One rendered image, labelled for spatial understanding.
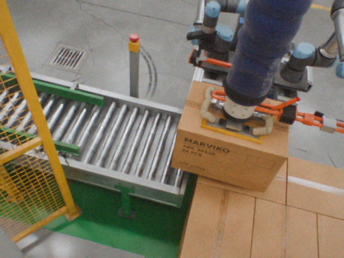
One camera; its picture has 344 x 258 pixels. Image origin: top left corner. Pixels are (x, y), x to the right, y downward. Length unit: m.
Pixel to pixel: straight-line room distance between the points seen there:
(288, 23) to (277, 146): 0.71
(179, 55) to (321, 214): 2.33
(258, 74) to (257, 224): 1.02
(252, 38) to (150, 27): 2.90
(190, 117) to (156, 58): 2.04
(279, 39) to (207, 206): 1.17
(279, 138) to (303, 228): 0.67
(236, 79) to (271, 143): 0.44
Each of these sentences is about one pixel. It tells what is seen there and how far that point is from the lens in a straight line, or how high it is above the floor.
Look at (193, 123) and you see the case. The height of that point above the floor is 1.07.
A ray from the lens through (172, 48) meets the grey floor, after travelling 3.95.
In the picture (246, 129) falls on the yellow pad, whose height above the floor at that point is 1.11.
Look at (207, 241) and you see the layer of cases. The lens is 2.06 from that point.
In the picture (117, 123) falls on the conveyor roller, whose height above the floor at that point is 0.55.
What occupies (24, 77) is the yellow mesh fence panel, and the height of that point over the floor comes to 1.45.
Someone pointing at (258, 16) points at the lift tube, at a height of 1.75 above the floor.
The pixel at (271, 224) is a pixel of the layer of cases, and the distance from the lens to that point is 2.21.
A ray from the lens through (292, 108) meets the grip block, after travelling 1.84.
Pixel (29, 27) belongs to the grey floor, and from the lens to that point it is 4.33.
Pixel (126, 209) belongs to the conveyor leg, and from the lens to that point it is 2.54.
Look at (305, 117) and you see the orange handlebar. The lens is 1.83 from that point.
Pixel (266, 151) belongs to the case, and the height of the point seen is 1.07.
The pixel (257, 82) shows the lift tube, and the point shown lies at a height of 1.43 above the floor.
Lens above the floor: 2.46
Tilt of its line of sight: 52 degrees down
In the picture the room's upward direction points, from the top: 8 degrees clockwise
